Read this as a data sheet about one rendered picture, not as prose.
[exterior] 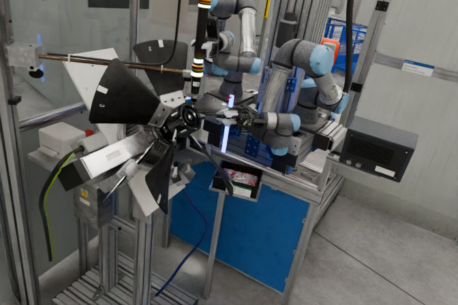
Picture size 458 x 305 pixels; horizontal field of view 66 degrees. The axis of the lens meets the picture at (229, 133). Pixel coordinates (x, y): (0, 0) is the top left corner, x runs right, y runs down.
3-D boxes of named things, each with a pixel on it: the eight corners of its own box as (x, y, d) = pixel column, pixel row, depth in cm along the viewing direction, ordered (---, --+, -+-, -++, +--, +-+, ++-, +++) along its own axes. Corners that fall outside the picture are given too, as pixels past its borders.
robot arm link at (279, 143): (270, 143, 167) (275, 123, 162) (290, 154, 161) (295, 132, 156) (260, 148, 162) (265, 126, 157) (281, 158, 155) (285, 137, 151)
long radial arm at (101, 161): (125, 139, 141) (142, 129, 134) (133, 156, 141) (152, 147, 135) (62, 167, 117) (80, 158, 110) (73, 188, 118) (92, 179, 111)
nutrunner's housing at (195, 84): (189, 102, 139) (202, -23, 120) (189, 99, 143) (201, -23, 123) (199, 103, 140) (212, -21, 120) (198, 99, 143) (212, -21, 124)
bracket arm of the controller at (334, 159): (325, 160, 159) (326, 154, 158) (326, 157, 162) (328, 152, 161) (378, 179, 150) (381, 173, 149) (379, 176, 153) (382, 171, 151)
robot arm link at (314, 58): (328, 91, 193) (300, 33, 148) (353, 100, 185) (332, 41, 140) (317, 109, 192) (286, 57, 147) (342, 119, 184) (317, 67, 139)
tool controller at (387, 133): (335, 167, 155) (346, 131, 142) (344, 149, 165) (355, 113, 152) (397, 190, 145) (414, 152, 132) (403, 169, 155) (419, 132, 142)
